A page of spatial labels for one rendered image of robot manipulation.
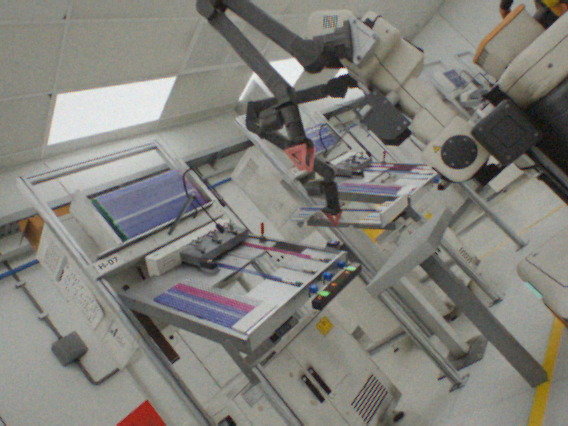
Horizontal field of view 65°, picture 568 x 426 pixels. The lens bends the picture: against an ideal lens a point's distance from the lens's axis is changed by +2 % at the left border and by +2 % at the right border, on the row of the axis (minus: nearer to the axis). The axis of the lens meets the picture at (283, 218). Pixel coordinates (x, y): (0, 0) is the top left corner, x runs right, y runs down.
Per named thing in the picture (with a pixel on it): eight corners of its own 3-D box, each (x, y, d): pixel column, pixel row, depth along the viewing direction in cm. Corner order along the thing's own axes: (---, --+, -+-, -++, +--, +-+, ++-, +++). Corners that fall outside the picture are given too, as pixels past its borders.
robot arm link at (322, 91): (238, 101, 183) (246, 100, 192) (246, 133, 186) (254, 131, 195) (343, 75, 169) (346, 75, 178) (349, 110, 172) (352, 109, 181)
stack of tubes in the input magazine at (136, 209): (208, 203, 232) (177, 166, 236) (127, 240, 194) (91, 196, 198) (200, 216, 240) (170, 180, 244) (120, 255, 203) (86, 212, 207)
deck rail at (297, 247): (348, 263, 196) (347, 251, 194) (346, 265, 194) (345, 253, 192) (231, 240, 237) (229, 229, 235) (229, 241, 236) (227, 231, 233)
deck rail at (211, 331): (252, 352, 146) (249, 336, 144) (248, 355, 145) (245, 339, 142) (124, 302, 187) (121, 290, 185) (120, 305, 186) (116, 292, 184)
